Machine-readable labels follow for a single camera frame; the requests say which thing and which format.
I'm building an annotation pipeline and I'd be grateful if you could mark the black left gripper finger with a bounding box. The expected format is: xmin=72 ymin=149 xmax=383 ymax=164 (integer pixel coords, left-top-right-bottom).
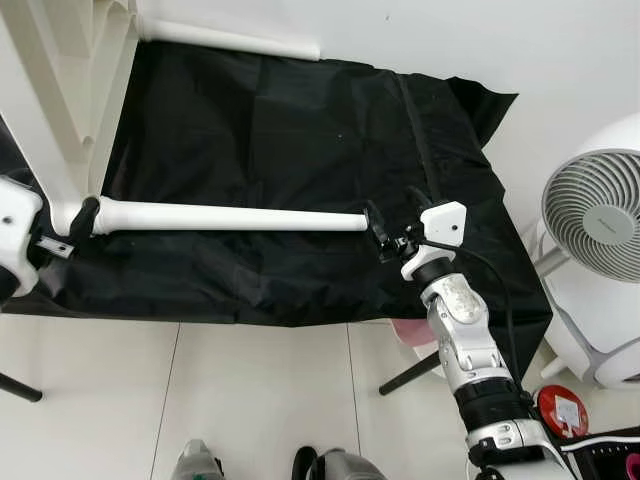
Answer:
xmin=67 ymin=195 xmax=102 ymax=239

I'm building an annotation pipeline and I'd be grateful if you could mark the white plastic children table top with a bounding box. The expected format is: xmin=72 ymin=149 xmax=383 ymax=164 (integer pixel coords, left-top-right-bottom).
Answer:
xmin=0 ymin=0 xmax=141 ymax=237

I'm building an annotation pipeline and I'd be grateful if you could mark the white plastic table leg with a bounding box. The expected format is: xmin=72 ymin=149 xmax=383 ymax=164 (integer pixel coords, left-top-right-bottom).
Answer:
xmin=135 ymin=15 xmax=322 ymax=62
xmin=92 ymin=198 xmax=372 ymax=235

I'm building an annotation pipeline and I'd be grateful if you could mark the white standing fan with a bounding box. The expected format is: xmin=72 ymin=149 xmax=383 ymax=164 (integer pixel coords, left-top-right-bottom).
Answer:
xmin=535 ymin=112 xmax=640 ymax=390

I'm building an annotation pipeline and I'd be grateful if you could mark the pink cloth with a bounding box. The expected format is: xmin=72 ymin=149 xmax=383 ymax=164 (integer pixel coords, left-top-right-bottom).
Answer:
xmin=391 ymin=318 xmax=434 ymax=350

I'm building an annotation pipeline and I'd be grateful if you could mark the black table cloth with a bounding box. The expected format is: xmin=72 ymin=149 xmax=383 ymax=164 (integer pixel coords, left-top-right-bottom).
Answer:
xmin=0 ymin=40 xmax=554 ymax=381

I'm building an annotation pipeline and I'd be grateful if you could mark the red round floor device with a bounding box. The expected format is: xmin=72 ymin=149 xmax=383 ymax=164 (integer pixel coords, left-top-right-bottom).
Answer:
xmin=537 ymin=384 xmax=592 ymax=439

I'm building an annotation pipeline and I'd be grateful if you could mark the grey right robot foot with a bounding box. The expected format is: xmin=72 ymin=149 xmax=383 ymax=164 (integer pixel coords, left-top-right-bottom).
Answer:
xmin=291 ymin=446 xmax=388 ymax=480

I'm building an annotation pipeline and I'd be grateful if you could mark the grey robot foot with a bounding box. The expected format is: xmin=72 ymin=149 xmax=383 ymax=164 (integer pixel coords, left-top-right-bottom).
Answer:
xmin=170 ymin=439 xmax=224 ymax=480
xmin=291 ymin=446 xmax=388 ymax=480

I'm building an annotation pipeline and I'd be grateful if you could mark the black floor box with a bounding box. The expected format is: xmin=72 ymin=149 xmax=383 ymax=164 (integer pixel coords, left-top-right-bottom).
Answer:
xmin=562 ymin=430 xmax=640 ymax=480

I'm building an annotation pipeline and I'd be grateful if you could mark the grey left robot foot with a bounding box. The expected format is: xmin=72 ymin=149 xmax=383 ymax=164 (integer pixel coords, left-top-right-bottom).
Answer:
xmin=170 ymin=439 xmax=224 ymax=480

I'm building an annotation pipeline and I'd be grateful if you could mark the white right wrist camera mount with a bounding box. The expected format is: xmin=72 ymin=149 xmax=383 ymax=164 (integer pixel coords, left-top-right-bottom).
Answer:
xmin=400 ymin=200 xmax=468 ymax=282

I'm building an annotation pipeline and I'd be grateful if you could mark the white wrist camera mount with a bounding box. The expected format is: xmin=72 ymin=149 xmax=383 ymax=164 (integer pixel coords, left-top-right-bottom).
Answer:
xmin=0 ymin=177 xmax=44 ymax=299
xmin=400 ymin=200 xmax=468 ymax=282

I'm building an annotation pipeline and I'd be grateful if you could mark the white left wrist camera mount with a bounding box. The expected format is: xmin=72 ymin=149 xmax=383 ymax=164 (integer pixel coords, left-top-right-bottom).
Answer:
xmin=0 ymin=177 xmax=44 ymax=299

